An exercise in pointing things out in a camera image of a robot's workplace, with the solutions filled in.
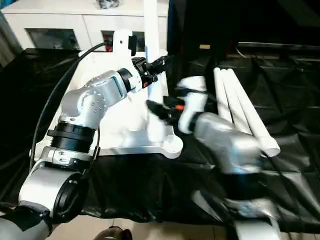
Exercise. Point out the white plastic table top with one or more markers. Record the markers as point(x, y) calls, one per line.
point(120, 117)

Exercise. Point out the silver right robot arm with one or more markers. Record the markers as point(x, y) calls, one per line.
point(225, 140)

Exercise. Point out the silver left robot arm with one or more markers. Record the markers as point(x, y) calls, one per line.
point(90, 100)

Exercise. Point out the small tan tag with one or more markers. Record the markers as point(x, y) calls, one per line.
point(205, 46)

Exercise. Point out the red bottle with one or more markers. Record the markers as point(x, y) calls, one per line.
point(108, 40)

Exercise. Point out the dark bundle of small parts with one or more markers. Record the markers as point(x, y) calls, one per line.
point(107, 3)

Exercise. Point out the white cabinet with glass doors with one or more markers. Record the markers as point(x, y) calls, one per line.
point(75, 22)

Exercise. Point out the black flat panel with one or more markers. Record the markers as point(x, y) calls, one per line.
point(277, 46)

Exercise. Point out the black plastic mat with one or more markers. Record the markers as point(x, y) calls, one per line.
point(30, 87)

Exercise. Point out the grey and blue curtain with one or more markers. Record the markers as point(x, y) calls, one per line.
point(8, 42)

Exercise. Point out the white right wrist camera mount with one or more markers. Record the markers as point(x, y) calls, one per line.
point(195, 100)

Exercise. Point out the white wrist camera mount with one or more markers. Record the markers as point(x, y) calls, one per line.
point(195, 100)
point(122, 50)

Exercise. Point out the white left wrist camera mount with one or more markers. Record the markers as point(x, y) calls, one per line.
point(122, 50)

